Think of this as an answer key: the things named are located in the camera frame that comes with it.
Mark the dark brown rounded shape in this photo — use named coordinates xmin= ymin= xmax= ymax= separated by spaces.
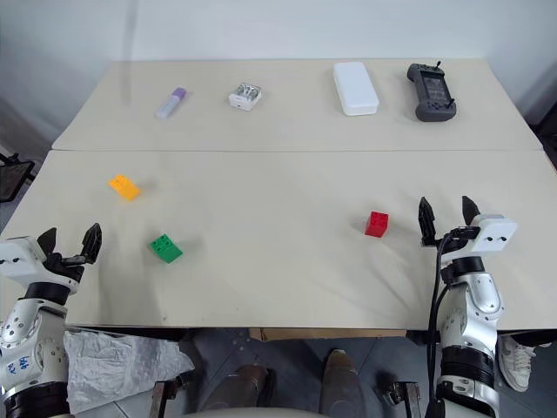
xmin=207 ymin=363 xmax=276 ymax=413
xmin=319 ymin=348 xmax=365 ymax=415

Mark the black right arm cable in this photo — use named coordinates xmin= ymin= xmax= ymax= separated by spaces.
xmin=425 ymin=233 xmax=463 ymax=418

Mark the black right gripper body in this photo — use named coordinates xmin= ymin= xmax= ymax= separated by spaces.
xmin=420 ymin=226 xmax=480 ymax=263

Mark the red toy block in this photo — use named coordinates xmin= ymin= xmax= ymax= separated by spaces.
xmin=364 ymin=211 xmax=391 ymax=239

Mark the yellow toy block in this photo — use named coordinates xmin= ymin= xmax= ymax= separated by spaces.
xmin=107 ymin=173 xmax=142 ymax=203

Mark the brown cardboard piece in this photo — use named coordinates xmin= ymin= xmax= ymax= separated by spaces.
xmin=259 ymin=327 xmax=408 ymax=343

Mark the white rectangular lidded box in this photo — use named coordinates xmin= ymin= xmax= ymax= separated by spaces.
xmin=332 ymin=61 xmax=382 ymax=118

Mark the clear tube with purple cap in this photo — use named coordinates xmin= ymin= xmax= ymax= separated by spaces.
xmin=154 ymin=87 xmax=191 ymax=120

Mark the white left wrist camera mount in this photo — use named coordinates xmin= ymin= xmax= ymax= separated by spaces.
xmin=0 ymin=236 xmax=48 ymax=287

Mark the white battery charger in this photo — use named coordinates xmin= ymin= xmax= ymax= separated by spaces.
xmin=227 ymin=82 xmax=265 ymax=111

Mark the green toy block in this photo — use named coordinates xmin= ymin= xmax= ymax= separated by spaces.
xmin=149 ymin=233 xmax=185 ymax=265

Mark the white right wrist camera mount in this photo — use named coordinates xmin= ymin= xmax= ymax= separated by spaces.
xmin=471 ymin=213 xmax=520 ymax=254

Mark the black chair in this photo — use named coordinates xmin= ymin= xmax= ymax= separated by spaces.
xmin=0 ymin=152 xmax=37 ymax=205

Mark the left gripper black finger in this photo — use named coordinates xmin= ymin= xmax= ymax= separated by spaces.
xmin=80 ymin=222 xmax=104 ymax=265
xmin=36 ymin=226 xmax=58 ymax=260

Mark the dark grey handheld controller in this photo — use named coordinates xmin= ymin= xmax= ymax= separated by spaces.
xmin=406 ymin=61 xmax=458 ymax=122

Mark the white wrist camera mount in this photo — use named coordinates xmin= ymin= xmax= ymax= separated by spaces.
xmin=0 ymin=236 xmax=48 ymax=287
xmin=471 ymin=213 xmax=520 ymax=254

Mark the white sneaker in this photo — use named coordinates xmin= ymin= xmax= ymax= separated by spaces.
xmin=497 ymin=334 xmax=539 ymax=394

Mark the black metal stand foot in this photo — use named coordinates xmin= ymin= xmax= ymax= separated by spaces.
xmin=377 ymin=378 xmax=422 ymax=418
xmin=149 ymin=374 xmax=193 ymax=418

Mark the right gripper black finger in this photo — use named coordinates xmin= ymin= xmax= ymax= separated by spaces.
xmin=418 ymin=196 xmax=438 ymax=246
xmin=460 ymin=195 xmax=480 ymax=227

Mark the black office furniture piece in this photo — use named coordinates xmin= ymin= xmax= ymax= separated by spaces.
xmin=524 ymin=93 xmax=557 ymax=172

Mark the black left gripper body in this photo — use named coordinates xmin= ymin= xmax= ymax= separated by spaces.
xmin=42 ymin=251 xmax=89 ymax=289

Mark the crumpled white plastic sheet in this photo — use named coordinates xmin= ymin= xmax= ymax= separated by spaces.
xmin=64 ymin=329 xmax=196 ymax=415

